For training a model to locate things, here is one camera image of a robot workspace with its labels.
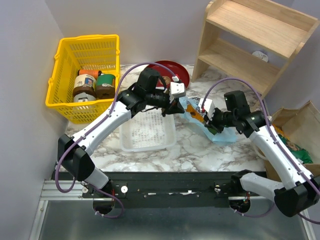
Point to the white round wall fixture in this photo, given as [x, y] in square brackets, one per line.
[261, 55]

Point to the green snack packet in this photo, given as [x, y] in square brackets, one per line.
[300, 153]

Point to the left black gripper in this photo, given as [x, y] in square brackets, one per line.
[174, 107]

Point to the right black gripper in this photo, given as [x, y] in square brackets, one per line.
[212, 123]

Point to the white plastic perforated basket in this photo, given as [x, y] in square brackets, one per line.
[148, 131]

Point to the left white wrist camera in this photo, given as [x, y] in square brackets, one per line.
[177, 90]

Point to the orange capped bottle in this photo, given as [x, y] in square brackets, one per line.
[93, 73]

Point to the light blue plastic grocery bag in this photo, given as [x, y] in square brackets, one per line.
[227, 136]

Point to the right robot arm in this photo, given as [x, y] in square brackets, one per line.
[297, 189]

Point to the white labelled brown jar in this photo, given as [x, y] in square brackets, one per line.
[84, 83]

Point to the brown paper bag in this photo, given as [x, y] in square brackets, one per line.
[302, 127]

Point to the red round tray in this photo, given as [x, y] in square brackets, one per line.
[176, 68]

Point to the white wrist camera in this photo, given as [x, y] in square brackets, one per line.
[206, 107]
[177, 90]

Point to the grey white packaged item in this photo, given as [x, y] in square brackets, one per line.
[83, 97]

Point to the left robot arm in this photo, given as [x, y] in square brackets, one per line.
[74, 153]

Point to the green lidded brown jar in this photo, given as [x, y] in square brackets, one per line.
[105, 86]

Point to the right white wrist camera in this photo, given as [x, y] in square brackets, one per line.
[206, 107]

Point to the orange mixed food packet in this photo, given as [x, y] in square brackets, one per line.
[196, 113]

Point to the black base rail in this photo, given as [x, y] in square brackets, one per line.
[174, 189]

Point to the yellow plastic shopping basket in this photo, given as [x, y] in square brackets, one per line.
[94, 52]

